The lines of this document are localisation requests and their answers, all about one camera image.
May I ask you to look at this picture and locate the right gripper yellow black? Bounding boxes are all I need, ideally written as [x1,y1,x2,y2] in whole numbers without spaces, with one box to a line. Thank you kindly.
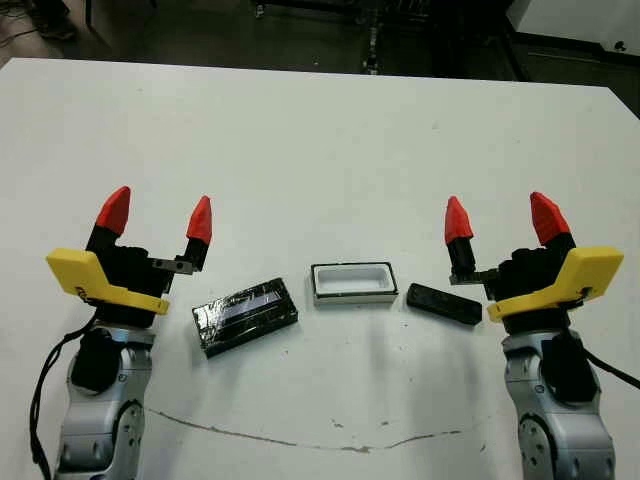
[443,191,625,321]

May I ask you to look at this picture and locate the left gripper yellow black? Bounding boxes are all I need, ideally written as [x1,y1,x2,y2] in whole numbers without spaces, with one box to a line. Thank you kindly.
[45,185,214,329]

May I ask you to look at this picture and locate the black phone-like camera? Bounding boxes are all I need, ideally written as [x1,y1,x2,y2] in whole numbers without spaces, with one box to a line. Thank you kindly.
[407,282,484,326]

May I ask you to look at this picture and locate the black glossy box lid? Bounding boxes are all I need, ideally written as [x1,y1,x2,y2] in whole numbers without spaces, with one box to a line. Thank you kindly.
[191,276,300,359]

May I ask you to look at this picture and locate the box base with white tray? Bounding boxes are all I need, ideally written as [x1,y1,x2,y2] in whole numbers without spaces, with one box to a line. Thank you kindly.
[309,262,400,307]

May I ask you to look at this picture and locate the white cabinet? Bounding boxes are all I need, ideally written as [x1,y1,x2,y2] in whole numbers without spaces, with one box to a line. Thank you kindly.
[504,0,640,66]

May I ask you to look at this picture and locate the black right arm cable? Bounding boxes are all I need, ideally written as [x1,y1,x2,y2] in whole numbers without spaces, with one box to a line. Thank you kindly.
[584,344,640,391]

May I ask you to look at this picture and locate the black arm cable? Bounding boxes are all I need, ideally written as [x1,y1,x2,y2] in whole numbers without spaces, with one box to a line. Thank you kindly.
[584,344,640,391]
[28,319,101,480]

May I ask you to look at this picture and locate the metal frame post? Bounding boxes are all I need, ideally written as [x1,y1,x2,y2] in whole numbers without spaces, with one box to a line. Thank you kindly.
[366,22,387,76]

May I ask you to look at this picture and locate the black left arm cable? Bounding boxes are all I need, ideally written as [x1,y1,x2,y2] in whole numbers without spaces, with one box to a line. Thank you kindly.
[28,319,101,480]

